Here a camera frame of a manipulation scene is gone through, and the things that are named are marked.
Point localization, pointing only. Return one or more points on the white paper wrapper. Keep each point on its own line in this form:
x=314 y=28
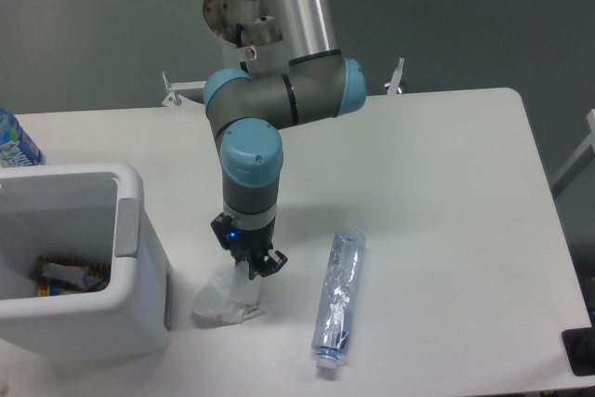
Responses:
x=228 y=298

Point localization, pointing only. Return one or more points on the black table clamp mount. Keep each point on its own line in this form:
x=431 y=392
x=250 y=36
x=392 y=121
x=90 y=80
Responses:
x=579 y=347

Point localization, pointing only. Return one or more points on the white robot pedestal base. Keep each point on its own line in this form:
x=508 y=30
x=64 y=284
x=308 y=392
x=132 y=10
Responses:
x=283 y=65

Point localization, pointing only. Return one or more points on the white trash can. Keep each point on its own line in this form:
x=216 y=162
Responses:
x=93 y=215

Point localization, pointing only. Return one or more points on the blue labelled water bottle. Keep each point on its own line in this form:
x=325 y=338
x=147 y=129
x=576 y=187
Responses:
x=17 y=147

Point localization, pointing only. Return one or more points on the white frame at right edge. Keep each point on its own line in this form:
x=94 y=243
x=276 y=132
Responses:
x=578 y=160

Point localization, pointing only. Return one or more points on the crushed clear plastic bottle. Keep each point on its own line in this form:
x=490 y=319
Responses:
x=331 y=335

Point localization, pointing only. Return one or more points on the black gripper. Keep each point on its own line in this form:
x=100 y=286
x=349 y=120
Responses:
x=252 y=249

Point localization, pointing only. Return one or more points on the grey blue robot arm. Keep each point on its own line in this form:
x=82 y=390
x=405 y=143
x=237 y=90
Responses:
x=250 y=153

